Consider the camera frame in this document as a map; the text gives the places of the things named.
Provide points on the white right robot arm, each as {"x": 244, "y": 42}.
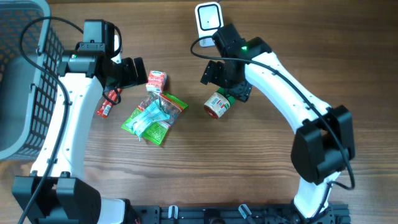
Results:
{"x": 323, "y": 145}

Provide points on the green lid jar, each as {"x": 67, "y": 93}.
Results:
{"x": 217, "y": 105}

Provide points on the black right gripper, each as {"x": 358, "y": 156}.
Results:
{"x": 213, "y": 74}

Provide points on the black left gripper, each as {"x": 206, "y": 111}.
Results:
{"x": 132, "y": 79}

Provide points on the green candy bag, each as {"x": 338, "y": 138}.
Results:
{"x": 157, "y": 131}

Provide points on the grey mesh shopping basket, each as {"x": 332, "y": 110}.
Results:
{"x": 27, "y": 95}

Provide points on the red tissue pack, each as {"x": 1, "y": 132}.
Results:
{"x": 156, "y": 81}

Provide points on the red snack bar wrapper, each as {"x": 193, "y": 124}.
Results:
{"x": 111, "y": 99}

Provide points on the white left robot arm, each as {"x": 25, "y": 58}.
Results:
{"x": 54, "y": 191}

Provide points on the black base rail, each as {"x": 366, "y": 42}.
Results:
{"x": 243, "y": 214}

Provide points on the white barcode scanner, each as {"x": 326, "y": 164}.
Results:
{"x": 209, "y": 19}

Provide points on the mint green wipes pack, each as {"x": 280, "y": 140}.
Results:
{"x": 152, "y": 114}

